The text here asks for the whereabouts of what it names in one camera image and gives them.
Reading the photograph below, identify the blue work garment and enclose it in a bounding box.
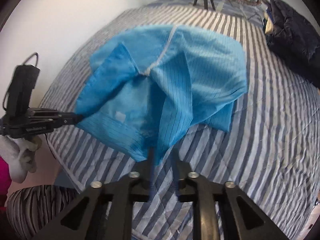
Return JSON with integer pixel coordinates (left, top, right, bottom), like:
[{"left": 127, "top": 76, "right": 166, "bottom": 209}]
[{"left": 75, "top": 25, "right": 247, "bottom": 161}]

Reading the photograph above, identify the pink left sleeve forearm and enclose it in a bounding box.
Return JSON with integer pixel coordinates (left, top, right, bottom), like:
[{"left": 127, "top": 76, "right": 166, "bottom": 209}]
[{"left": 0, "top": 157, "right": 12, "bottom": 207}]

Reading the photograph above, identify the left hand white glove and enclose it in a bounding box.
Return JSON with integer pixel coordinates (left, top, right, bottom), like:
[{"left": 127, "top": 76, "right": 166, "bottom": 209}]
[{"left": 1, "top": 135, "right": 42, "bottom": 184}]

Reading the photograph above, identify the zebra striped trouser leg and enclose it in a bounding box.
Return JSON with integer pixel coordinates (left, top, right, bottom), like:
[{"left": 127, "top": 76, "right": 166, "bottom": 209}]
[{"left": 7, "top": 185, "right": 78, "bottom": 239}]

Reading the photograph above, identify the striped blue white quilt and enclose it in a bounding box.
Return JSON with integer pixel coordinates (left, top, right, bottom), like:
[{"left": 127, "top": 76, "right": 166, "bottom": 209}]
[{"left": 40, "top": 5, "right": 319, "bottom": 239}]

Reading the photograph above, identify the cream folded garment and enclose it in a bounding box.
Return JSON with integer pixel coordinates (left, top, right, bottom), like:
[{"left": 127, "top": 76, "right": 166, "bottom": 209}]
[{"left": 264, "top": 14, "right": 274, "bottom": 35}]

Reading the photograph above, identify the dark navy down jacket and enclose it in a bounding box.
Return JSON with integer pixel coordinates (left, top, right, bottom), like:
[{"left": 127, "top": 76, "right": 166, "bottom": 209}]
[{"left": 266, "top": 0, "right": 319, "bottom": 88}]

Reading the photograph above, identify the blue checked bed sheet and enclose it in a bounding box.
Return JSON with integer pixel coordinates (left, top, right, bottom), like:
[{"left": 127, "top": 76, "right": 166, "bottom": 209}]
[{"left": 148, "top": 0, "right": 264, "bottom": 22}]

